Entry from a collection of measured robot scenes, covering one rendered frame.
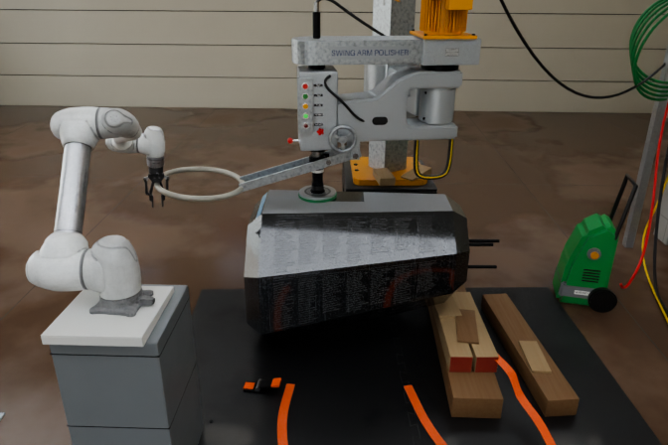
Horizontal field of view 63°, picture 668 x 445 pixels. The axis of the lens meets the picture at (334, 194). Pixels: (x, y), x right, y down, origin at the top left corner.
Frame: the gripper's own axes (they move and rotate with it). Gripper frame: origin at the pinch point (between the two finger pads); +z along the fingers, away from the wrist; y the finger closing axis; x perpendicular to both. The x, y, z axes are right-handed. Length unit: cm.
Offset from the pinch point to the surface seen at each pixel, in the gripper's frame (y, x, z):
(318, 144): 81, -27, -38
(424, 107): 137, -35, -59
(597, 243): 256, -68, 20
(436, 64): 136, -42, -84
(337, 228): 86, -50, 1
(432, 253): 130, -76, 7
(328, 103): 84, -27, -60
